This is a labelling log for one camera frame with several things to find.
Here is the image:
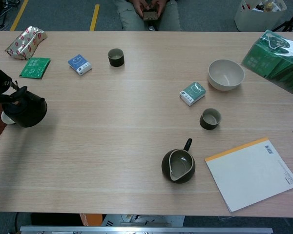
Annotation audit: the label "black cast iron teapot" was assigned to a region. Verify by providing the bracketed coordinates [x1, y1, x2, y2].
[1, 80, 48, 128]

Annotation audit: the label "dark olive ceramic cup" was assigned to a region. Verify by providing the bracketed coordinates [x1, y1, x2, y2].
[199, 108, 222, 131]
[107, 48, 125, 68]

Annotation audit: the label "robot base chassis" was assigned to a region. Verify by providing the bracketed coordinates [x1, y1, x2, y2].
[102, 214, 185, 227]

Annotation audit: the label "small pale shallow teacup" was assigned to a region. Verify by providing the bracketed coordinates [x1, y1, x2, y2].
[0, 111, 17, 125]

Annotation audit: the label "green tea sachet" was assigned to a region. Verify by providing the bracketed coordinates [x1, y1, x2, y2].
[19, 57, 51, 79]

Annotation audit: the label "gold red foil bag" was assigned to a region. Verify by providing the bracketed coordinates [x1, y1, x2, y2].
[4, 26, 48, 60]

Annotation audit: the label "blue tissue pack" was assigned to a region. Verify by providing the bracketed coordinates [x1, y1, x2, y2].
[68, 54, 92, 76]

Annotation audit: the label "seated person grey trousers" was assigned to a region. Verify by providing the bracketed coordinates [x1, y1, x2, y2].
[113, 0, 181, 32]

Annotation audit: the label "orange object under table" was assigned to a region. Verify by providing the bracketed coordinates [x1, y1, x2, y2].
[79, 214, 103, 227]

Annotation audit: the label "brown handheld device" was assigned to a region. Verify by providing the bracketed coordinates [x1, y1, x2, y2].
[143, 9, 160, 21]

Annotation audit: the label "dark ceramic pouring pitcher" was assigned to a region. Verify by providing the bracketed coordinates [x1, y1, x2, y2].
[161, 138, 196, 184]

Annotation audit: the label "green tissue pack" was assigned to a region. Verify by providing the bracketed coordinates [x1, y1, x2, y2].
[179, 81, 207, 107]

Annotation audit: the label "beige ceramic bowl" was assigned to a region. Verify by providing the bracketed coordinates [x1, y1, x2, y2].
[208, 59, 245, 92]

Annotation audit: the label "white storage bin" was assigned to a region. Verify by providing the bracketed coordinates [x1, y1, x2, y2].
[234, 0, 288, 32]

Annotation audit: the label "white notepad orange strip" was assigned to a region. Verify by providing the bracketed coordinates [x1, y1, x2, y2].
[204, 137, 293, 213]

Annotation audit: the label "large green tea package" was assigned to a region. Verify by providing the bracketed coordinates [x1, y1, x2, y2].
[241, 29, 293, 100]

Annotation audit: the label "black tripod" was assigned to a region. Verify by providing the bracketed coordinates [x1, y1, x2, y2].
[271, 0, 293, 32]

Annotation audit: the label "aluminium rail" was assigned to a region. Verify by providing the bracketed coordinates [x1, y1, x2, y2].
[19, 226, 274, 234]

